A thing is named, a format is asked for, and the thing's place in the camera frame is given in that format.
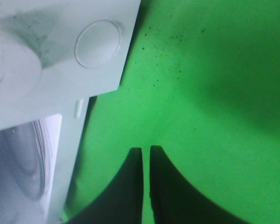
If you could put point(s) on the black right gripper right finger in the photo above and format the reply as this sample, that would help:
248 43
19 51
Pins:
174 200

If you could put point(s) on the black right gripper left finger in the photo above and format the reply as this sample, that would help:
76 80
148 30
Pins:
121 202

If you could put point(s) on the round white door-release button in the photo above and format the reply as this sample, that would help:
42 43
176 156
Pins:
97 44

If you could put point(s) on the white microwave oven body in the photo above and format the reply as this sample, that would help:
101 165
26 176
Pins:
41 132

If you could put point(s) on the lower white microwave knob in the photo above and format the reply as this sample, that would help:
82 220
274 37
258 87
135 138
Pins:
20 70

